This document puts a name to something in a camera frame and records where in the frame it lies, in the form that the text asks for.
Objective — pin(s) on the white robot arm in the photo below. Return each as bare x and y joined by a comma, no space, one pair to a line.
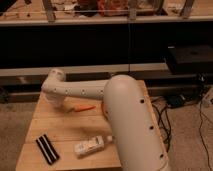
137,135

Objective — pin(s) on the orange carrot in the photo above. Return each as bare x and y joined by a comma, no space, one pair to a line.
81,108

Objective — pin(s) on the long shelf bench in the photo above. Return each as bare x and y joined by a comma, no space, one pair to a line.
35,48

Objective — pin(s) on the white plastic bottle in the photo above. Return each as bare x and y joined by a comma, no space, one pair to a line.
92,145

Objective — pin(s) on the wooden table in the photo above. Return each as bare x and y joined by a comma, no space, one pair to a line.
64,130

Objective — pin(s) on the black power adapter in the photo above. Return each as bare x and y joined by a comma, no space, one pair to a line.
175,101

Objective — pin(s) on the black box on right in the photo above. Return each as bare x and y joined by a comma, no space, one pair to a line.
190,59

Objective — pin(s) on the black striped rectangular block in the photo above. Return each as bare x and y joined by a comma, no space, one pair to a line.
47,149

